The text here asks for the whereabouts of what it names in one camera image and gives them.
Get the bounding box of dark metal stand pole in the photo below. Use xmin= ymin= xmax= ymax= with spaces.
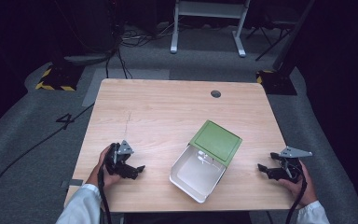
xmin=271 ymin=0 xmax=317 ymax=73

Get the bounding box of person's right hand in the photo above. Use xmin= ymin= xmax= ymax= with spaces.
xmin=277 ymin=161 xmax=319 ymax=208

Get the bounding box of black yellow striped base plate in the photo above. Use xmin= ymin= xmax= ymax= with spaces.
xmin=255 ymin=69 xmax=298 ymax=96
xmin=34 ymin=63 xmax=86 ymax=92

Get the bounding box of green box lid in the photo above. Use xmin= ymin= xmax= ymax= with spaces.
xmin=188 ymin=119 xmax=243 ymax=168

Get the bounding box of white rectangular box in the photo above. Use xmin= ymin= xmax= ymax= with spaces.
xmin=169 ymin=144 xmax=228 ymax=204

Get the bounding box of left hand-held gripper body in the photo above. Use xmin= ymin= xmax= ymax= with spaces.
xmin=104 ymin=139 xmax=139 ymax=180

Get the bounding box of bundle of floor cables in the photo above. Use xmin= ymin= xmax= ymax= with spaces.
xmin=117 ymin=20 xmax=176 ymax=49

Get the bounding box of dark equipment stand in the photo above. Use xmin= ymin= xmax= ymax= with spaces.
xmin=50 ymin=0 xmax=126 ymax=67

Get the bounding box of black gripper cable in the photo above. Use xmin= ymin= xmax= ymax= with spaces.
xmin=96 ymin=164 xmax=114 ymax=224
xmin=284 ymin=161 xmax=308 ymax=224

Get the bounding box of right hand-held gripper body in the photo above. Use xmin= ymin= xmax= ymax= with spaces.
xmin=272 ymin=146 xmax=314 ymax=184

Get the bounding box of white metal desk frame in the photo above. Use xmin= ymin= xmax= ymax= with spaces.
xmin=170 ymin=0 xmax=252 ymax=59

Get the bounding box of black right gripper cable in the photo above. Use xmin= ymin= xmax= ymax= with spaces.
xmin=284 ymin=161 xmax=308 ymax=224

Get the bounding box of small white item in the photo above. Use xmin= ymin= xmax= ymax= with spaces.
xmin=197 ymin=149 xmax=214 ymax=165

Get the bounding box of grey tape strip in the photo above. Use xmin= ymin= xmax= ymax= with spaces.
xmin=60 ymin=178 xmax=85 ymax=189

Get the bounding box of person's left hand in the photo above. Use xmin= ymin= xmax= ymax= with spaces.
xmin=86 ymin=144 xmax=123 ymax=189

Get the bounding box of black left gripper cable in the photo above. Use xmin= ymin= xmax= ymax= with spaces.
xmin=96 ymin=164 xmax=114 ymax=224

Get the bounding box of black folding tripod stand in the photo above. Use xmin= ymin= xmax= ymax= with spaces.
xmin=245 ymin=17 xmax=295 ymax=63

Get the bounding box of long black floor cable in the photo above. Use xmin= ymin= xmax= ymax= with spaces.
xmin=0 ymin=103 xmax=95 ymax=216

